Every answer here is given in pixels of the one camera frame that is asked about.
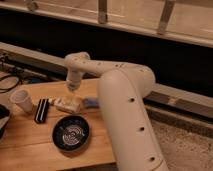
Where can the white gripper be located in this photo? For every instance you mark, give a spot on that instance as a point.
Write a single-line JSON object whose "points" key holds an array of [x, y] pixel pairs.
{"points": [[72, 87]]}

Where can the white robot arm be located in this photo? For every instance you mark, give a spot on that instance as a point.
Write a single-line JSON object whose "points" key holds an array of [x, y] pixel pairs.
{"points": [[121, 89]]}

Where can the black striped block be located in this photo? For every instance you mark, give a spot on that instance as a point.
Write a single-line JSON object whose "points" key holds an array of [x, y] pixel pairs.
{"points": [[42, 110]]}

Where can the white paper cup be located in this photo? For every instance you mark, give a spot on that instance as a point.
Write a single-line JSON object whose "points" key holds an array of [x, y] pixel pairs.
{"points": [[22, 99]]}

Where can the dark object at left edge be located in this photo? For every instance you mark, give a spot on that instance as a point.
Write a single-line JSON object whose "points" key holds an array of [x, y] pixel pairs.
{"points": [[4, 117]]}

